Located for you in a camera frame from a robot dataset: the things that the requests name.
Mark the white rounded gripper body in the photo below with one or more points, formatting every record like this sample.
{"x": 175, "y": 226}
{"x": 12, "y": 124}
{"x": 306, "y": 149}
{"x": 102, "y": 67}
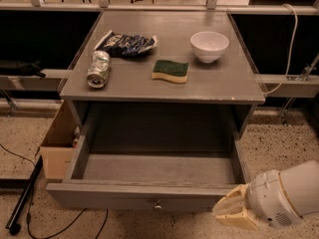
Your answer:
{"x": 268, "y": 198}

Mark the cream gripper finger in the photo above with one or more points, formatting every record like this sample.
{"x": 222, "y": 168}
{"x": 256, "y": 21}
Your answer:
{"x": 234, "y": 202}
{"x": 243, "y": 220}

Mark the grey top drawer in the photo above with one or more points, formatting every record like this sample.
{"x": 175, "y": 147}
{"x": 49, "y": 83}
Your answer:
{"x": 130, "y": 155}

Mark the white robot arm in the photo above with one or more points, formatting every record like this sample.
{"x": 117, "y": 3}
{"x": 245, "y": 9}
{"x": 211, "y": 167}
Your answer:
{"x": 301, "y": 184}

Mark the green and yellow sponge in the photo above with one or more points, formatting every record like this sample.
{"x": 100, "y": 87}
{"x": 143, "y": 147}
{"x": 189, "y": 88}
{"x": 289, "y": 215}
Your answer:
{"x": 171, "y": 71}

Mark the grey wooden cabinet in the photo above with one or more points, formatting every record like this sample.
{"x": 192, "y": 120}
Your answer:
{"x": 229, "y": 80}

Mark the white ceramic bowl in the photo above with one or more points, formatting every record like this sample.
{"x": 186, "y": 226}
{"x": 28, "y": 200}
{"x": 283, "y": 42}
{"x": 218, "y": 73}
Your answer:
{"x": 208, "y": 46}

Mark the brown cardboard box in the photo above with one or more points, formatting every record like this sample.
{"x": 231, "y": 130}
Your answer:
{"x": 58, "y": 145}

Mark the crushed silver soda can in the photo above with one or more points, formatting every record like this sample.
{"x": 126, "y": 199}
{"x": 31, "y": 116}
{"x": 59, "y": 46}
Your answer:
{"x": 99, "y": 70}

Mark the crumpled blue chip bag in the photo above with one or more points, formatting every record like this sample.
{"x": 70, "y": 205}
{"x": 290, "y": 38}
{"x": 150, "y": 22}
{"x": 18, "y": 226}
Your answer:
{"x": 122, "y": 45}

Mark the black bar on floor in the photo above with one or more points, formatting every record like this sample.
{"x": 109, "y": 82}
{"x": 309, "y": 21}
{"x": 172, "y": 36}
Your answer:
{"x": 26, "y": 187}

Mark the metal frame railing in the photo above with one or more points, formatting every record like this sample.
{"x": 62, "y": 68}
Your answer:
{"x": 159, "y": 4}

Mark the black object on rail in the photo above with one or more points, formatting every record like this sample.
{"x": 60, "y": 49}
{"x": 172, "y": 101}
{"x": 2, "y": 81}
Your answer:
{"x": 20, "y": 68}

